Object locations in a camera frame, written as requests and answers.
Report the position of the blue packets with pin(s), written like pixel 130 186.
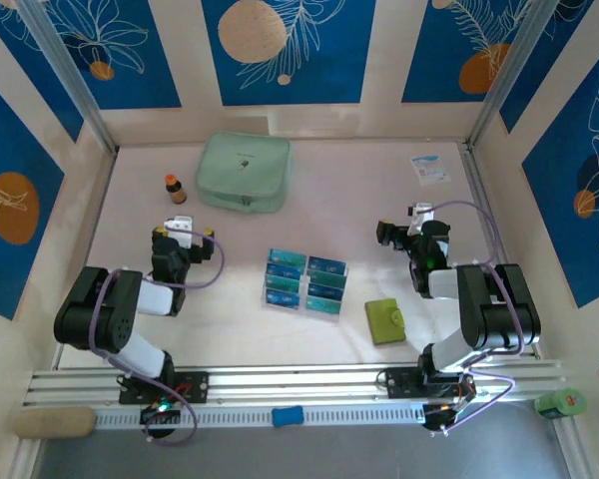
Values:
pixel 324 318

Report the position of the black electronics board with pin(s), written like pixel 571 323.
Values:
pixel 439 419
pixel 167 416

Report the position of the blue clip on rail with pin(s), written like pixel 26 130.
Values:
pixel 288 417

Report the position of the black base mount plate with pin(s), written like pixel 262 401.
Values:
pixel 399 384
pixel 199 386

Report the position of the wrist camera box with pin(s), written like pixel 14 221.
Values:
pixel 421 213
pixel 179 227

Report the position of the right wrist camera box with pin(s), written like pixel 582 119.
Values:
pixel 421 213

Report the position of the brown bottle orange cap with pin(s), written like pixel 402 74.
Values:
pixel 176 192

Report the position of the blue floral wall panel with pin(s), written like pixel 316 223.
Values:
pixel 339 75
pixel 564 50
pixel 30 140
pixel 554 224
pixel 140 60
pixel 429 50
pixel 22 47

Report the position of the aluminium front rail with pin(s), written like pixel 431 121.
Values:
pixel 304 379

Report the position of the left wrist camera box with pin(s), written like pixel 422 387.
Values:
pixel 179 227

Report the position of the aluminium corner post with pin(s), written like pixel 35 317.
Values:
pixel 511 75
pixel 70 80

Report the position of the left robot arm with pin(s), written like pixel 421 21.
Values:
pixel 152 299

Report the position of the blue credit card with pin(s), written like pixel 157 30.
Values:
pixel 327 266
pixel 324 292
pixel 282 273
pixel 282 298

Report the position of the white blue sachet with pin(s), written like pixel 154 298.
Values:
pixel 430 170

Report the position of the mint green zip pouch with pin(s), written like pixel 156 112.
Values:
pixel 242 169

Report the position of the beige foam block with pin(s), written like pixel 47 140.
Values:
pixel 55 423

